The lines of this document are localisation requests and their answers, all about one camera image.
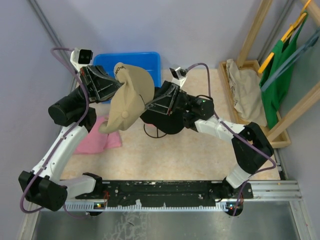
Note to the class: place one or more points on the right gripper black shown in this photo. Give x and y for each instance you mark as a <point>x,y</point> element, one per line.
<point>166,100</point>

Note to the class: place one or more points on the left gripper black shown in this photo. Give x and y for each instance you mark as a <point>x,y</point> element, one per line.
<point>101,85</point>

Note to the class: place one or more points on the black baseball cap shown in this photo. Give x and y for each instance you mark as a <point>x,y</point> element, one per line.
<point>169,124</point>

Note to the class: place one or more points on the tan baseball cap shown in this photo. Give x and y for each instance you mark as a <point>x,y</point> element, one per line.
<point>128,102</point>

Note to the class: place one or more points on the blue plastic bin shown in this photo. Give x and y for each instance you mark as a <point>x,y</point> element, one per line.
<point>150,61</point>

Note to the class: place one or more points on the black wire hat stand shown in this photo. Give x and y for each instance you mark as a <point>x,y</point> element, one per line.
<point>152,131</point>

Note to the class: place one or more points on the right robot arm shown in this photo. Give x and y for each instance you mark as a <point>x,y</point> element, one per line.
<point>250,145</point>

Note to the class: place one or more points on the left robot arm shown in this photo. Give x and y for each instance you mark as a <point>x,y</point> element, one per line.
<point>43,185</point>

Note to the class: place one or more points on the pink folded cloth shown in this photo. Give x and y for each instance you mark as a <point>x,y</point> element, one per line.
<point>96,142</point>

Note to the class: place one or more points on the beige cloth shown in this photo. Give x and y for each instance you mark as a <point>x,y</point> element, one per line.
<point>246,93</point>

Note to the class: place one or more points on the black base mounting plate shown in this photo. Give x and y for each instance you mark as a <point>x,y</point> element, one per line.
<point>180,193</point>

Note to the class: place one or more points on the green tank top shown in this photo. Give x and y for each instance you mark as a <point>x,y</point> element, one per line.
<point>273,96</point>

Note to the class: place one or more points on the yellow hanger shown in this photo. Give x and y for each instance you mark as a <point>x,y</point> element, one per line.
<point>285,39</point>

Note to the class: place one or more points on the grey blue hanger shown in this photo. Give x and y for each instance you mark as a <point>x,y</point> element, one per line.
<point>292,59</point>

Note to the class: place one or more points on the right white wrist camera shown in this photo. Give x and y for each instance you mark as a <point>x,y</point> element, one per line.
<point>179,75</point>

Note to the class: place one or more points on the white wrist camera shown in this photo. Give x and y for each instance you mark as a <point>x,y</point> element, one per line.
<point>179,75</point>
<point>80,57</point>

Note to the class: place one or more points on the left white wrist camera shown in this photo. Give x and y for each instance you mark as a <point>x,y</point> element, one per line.
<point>80,57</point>

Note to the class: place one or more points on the aluminium rail frame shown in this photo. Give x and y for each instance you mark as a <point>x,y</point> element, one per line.
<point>263,191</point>

